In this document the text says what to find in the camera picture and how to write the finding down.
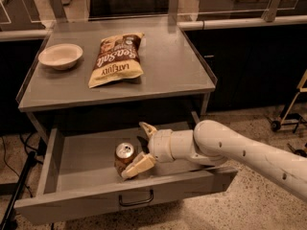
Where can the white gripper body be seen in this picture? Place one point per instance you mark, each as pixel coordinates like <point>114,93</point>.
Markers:
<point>160,145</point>

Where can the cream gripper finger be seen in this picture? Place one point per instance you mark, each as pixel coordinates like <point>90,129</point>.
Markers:
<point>141,163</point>
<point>149,129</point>

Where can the orange soda can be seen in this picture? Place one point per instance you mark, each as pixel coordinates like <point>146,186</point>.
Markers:
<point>124,155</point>

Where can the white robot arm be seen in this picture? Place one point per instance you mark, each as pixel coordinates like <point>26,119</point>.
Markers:
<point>210,143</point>

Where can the grey counter cabinet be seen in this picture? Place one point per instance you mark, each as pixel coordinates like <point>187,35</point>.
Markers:
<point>170,68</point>

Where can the grey open drawer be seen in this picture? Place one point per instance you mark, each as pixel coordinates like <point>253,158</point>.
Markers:
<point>79,180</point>

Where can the sea salt chip bag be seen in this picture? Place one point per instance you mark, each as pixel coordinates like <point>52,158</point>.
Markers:
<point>118,59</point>

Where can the white bowl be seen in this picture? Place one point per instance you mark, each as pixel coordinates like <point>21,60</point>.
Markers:
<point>61,56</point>

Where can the black stand pole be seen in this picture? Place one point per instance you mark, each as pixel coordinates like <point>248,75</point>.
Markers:
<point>7,222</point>

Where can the wheeled cart base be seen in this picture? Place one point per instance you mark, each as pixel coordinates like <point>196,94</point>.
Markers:
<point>286,117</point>

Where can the clear acrylic barrier panel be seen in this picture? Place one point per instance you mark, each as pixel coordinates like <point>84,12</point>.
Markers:
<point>27,14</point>

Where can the black drawer handle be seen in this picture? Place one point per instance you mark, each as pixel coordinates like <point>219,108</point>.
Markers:
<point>137,200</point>

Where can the white horizontal rail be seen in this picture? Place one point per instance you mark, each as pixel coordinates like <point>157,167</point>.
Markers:
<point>155,24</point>

